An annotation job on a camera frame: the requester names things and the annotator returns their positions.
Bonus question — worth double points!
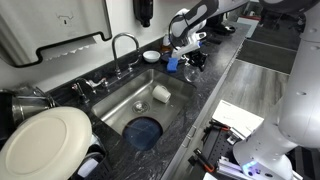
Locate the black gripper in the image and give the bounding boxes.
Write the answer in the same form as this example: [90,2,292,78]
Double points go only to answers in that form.
[184,49,209,72]

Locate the clear drinking glass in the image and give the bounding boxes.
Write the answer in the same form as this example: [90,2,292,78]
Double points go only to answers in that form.
[183,63,202,83]

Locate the black device on counter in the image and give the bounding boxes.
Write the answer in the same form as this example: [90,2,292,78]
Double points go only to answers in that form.
[209,22,237,36]

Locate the small white bowl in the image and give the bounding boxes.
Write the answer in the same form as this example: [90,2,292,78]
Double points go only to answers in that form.
[142,50,162,64]

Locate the metal sink drain strainer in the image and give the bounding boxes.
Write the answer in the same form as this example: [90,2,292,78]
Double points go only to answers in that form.
[132,100,151,114]

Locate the tall chrome sink faucet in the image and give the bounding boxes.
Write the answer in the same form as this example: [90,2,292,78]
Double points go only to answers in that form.
[88,32,143,89]

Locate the stainless steel sink basin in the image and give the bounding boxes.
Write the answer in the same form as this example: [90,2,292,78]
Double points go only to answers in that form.
[90,68,198,153]

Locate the blue sponge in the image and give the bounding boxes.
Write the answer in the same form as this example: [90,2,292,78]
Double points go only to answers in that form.
[166,57,180,73]

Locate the white ceramic mug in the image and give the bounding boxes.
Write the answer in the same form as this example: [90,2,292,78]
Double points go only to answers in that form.
[151,84,172,104]

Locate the white flat box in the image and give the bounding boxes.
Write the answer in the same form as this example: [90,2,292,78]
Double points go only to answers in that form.
[211,99,265,140]

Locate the dark floor mat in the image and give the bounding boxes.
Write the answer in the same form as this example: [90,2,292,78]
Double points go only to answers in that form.
[235,38,299,75]

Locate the blue plate with brown rim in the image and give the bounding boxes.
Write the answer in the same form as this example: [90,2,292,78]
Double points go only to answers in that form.
[122,116,164,152]

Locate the aluminium profile bars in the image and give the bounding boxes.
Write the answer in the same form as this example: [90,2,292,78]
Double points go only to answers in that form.
[215,155,258,180]

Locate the small chrome side faucet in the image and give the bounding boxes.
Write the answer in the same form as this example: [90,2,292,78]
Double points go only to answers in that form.
[70,77,98,104]

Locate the black dish rack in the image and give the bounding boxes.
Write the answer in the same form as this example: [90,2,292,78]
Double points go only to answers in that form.
[68,133,114,180]

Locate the grey paper towel dispenser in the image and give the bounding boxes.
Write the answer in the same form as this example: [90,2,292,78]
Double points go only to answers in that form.
[0,0,113,69]

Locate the stainless steel pot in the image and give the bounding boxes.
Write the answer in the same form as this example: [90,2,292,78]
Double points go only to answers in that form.
[0,84,57,129]

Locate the large cream dinner plate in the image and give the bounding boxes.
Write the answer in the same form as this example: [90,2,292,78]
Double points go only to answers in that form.
[0,106,93,180]

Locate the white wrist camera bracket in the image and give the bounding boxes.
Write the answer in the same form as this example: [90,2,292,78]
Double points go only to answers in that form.
[170,31,208,60]

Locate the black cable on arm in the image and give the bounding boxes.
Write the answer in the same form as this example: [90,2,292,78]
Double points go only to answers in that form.
[168,13,189,51]

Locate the orange handled black tool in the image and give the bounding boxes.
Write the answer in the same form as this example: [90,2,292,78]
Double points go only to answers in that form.
[208,119,232,132]
[192,147,216,174]

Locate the metal cabinet handle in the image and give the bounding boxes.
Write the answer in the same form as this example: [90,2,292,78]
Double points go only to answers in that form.
[181,135,193,148]
[187,125,198,138]

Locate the black wall soap dispenser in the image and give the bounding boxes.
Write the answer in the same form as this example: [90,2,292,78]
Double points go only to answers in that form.
[132,0,155,28]

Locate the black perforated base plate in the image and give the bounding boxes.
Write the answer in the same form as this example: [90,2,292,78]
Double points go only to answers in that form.
[186,121,248,180]

